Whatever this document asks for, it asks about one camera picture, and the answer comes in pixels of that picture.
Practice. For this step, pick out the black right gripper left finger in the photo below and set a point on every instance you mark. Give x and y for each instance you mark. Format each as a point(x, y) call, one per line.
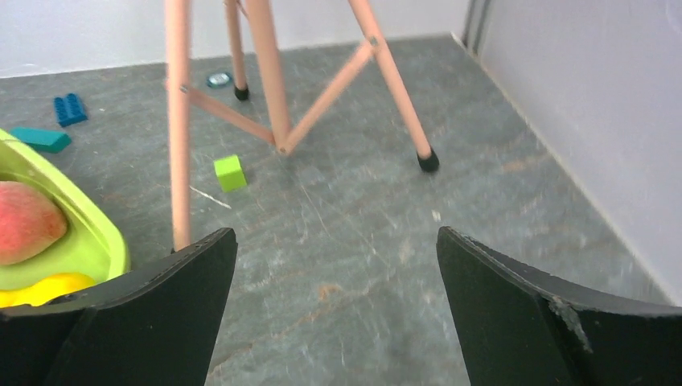
point(156, 325)

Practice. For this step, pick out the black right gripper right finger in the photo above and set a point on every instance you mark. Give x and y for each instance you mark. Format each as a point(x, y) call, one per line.
point(518, 325)

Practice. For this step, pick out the yellow fake mango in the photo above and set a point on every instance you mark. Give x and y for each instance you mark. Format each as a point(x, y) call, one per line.
point(47, 289)

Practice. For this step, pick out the pink fake peach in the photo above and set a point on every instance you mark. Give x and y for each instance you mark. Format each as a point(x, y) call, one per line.
point(30, 222)

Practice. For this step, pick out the lime green plastic tray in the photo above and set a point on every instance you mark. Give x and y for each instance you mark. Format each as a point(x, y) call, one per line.
point(93, 245)

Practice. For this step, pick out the green cube block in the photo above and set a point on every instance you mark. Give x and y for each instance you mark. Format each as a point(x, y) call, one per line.
point(229, 173)

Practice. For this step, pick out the teal wedge block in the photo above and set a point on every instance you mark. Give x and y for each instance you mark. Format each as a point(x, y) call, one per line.
point(42, 140)

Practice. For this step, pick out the pink music stand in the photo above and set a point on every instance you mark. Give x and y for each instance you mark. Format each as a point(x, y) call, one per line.
point(181, 95)

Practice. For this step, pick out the blue lego brick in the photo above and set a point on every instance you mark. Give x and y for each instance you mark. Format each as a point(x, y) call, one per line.
point(69, 110)

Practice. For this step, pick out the small round blue disc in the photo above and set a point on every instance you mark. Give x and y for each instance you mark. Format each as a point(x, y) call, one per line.
point(219, 80)

